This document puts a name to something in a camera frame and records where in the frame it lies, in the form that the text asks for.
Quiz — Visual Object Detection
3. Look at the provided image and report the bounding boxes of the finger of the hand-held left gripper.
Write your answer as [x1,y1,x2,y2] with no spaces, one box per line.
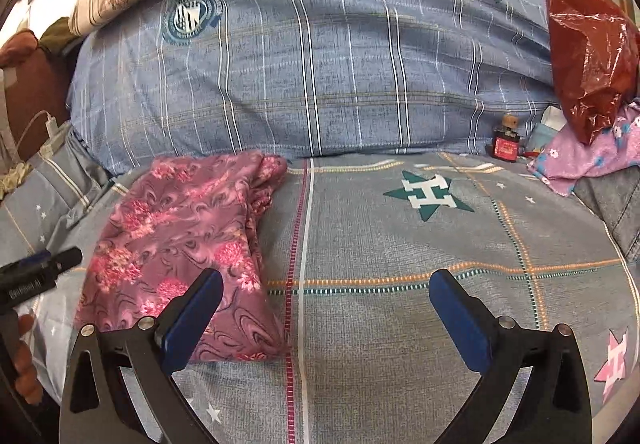
[0,251,51,272]
[46,246,84,275]

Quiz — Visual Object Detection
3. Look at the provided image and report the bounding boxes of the pink floral garment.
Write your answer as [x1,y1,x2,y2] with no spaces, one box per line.
[74,151,294,366]

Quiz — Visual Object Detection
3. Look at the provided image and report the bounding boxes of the light blue tissue pack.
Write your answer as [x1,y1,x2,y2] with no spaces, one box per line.
[527,106,569,153]

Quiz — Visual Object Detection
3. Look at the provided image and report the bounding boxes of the red plastic bag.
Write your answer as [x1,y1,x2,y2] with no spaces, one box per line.
[544,0,640,148]

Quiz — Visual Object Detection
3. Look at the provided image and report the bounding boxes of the olive green cloth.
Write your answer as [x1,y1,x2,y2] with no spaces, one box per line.
[38,16,85,56]

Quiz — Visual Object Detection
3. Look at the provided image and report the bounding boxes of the person's left hand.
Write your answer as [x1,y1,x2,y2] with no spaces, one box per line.
[11,312,47,407]

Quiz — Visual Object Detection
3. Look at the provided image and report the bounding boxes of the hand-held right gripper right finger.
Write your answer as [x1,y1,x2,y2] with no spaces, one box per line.
[428,269,593,444]

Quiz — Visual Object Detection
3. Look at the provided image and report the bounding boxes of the brown headboard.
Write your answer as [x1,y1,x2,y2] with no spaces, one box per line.
[0,30,74,165]

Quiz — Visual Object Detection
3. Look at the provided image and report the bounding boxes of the blue denim jeans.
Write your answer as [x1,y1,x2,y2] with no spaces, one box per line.
[571,166,640,265]

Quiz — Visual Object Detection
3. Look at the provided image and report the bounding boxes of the purple floral cloth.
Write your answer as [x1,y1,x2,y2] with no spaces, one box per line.
[527,98,640,198]

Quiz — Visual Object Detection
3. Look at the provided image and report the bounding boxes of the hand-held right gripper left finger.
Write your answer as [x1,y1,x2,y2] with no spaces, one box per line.
[59,268,225,444]

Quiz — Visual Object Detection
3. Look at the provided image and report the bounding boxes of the small red box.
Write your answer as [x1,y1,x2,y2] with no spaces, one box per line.
[492,114,522,163]

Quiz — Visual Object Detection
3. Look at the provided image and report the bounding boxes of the grey printed bed sheet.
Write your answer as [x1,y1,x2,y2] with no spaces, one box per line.
[0,134,640,444]

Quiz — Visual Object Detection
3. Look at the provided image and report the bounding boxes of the white charging cable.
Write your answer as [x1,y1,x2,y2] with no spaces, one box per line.
[14,109,54,161]

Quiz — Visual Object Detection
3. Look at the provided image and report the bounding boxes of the beige crumpled cloth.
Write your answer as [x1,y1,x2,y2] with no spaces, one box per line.
[0,161,32,201]

